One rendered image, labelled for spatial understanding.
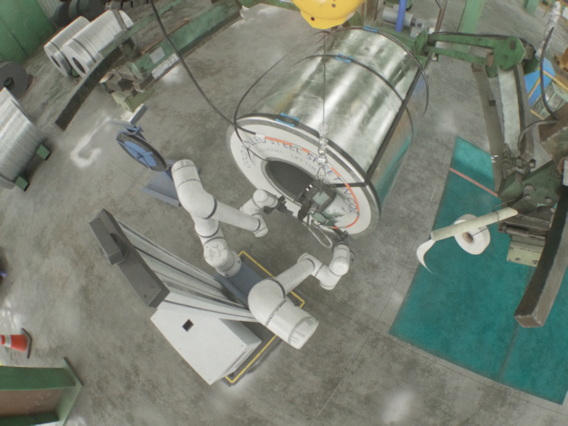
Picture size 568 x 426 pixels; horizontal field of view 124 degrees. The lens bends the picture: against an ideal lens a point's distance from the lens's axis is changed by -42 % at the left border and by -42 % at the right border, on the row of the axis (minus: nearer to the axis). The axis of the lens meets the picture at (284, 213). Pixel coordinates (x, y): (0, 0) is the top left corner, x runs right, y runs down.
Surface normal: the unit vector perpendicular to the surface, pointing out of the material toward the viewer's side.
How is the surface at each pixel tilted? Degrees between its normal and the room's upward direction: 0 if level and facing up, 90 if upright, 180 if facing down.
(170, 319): 0
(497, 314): 0
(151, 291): 0
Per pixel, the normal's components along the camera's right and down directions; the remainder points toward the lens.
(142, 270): -0.10, -0.41
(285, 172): 0.58, 0.08
